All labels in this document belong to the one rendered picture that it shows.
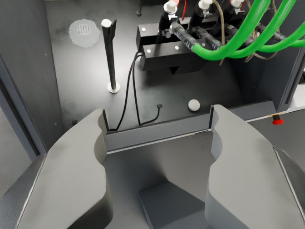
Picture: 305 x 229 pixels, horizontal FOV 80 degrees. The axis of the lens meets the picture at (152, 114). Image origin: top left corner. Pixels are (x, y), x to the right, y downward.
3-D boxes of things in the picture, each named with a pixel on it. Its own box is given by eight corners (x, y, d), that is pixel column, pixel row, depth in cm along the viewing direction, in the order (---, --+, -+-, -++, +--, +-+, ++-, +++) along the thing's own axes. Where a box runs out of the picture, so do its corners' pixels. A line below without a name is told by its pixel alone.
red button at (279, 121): (268, 126, 73) (278, 124, 68) (264, 116, 74) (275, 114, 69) (278, 123, 74) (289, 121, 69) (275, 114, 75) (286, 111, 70)
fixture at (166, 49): (140, 80, 62) (145, 57, 47) (134, 53, 64) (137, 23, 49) (228, 67, 69) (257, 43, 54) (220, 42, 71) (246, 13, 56)
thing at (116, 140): (71, 160, 57) (53, 163, 42) (69, 146, 58) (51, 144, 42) (242, 121, 70) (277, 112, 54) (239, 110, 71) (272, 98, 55)
